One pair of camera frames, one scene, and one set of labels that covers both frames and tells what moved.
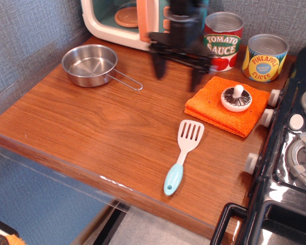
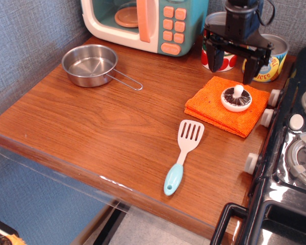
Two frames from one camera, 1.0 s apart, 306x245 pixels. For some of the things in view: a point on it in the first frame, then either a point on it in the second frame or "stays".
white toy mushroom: [236, 99] stays
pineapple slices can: [265, 56] stays
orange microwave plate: [127, 17] stays
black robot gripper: [184, 42] → [241, 31]
